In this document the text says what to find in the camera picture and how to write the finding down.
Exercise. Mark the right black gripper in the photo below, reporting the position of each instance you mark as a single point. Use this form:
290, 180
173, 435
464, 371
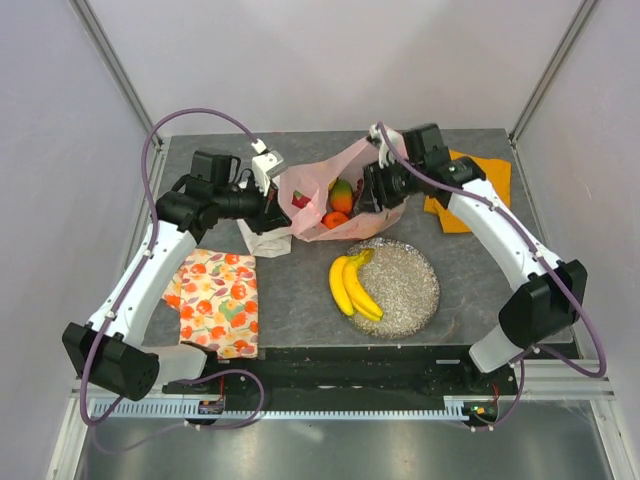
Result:
377, 193

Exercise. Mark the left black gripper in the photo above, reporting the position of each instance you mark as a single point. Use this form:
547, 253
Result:
269, 215

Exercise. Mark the pink plastic bag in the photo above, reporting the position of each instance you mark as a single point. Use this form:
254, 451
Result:
315, 180

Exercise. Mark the speckled glass plate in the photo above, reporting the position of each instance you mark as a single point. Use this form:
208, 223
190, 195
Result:
402, 281

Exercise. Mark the yellow fake banana bunch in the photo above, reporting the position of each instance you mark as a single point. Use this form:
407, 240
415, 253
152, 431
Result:
348, 293

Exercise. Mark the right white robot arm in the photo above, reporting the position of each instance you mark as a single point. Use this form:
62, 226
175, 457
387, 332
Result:
547, 292

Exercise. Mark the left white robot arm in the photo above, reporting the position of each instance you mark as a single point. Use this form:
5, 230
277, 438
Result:
107, 350

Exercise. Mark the fake dark grapes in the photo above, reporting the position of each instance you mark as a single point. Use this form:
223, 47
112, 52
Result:
359, 188

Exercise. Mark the fake mango fruit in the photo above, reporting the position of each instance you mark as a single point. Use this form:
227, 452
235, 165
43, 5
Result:
340, 197

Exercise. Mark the fake red fruit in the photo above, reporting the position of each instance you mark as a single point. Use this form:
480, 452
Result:
299, 200

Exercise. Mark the fake orange fruit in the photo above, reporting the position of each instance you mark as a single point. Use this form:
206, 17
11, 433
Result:
334, 219

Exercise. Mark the white folded cloth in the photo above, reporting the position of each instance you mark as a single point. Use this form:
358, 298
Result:
271, 244

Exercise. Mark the floral patterned cloth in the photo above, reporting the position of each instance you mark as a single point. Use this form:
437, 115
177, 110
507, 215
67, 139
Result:
216, 295

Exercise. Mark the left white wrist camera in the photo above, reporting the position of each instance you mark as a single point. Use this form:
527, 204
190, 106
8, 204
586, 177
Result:
266, 165

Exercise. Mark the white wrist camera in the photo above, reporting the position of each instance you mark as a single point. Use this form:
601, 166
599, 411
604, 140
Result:
387, 141
266, 165

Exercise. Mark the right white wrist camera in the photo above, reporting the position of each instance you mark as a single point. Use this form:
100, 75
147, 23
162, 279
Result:
387, 141

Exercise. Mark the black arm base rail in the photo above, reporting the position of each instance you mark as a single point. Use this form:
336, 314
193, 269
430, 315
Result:
439, 370

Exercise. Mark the grey slotted cable duct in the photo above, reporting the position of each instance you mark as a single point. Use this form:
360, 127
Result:
193, 408

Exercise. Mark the aluminium frame profile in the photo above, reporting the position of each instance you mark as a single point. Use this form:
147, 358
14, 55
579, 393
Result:
109, 56

